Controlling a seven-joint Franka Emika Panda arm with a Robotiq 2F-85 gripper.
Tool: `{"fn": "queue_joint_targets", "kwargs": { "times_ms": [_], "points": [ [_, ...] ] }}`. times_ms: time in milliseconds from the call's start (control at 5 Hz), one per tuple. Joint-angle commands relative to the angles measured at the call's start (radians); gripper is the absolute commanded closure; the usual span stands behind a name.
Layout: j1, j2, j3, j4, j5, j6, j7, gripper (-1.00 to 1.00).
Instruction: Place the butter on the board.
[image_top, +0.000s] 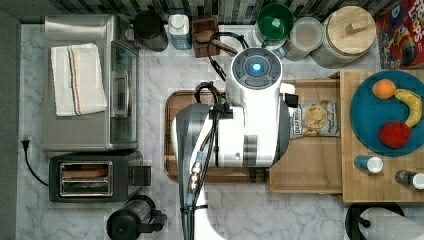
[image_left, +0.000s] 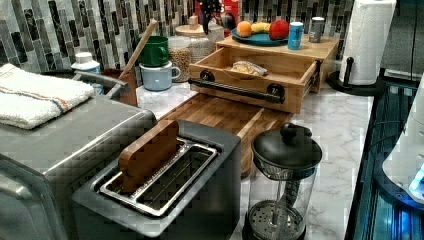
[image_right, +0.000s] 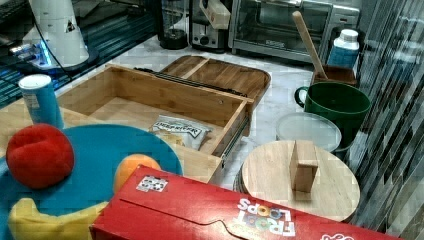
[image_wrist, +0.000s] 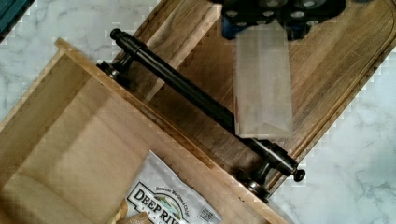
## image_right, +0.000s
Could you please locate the cream butter box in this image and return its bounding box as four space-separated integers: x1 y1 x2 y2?
199 0 231 30

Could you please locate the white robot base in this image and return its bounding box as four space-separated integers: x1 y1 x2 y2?
10 0 98 73

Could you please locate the wooden serving tray board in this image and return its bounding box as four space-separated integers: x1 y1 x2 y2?
162 55 271 106

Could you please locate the open wooden drawer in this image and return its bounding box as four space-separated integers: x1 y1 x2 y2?
0 63 255 184

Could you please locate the white chips bag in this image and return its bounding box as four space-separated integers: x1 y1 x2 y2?
149 115 212 150

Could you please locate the clear plastic container lid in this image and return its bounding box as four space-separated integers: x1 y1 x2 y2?
276 112 342 152

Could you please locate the orange plush fruit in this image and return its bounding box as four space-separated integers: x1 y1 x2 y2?
113 154 161 193

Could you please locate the red Froot Loops box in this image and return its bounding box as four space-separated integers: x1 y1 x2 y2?
90 166 401 240

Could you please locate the silver toaster oven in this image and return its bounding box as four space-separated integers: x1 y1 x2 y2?
228 0 362 62

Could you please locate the round wooden lid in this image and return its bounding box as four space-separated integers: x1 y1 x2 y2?
234 140 360 222

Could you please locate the blue round plate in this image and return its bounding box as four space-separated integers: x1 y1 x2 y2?
0 124 183 240

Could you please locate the wooden spoon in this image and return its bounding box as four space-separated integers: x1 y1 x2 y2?
292 11 327 79

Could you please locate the green pot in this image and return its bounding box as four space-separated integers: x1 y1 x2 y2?
294 82 371 148

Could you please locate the small brown wooden box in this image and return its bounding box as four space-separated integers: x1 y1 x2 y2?
311 65 358 87

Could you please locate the white blue bottle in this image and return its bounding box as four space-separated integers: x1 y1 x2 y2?
327 29 359 69

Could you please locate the red plush apple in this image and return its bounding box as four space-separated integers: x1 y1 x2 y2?
6 124 75 189

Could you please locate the blue cylindrical can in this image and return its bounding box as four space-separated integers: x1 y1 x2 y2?
18 74 64 129

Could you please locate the yellow plush banana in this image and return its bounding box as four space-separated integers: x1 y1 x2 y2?
7 198 107 240

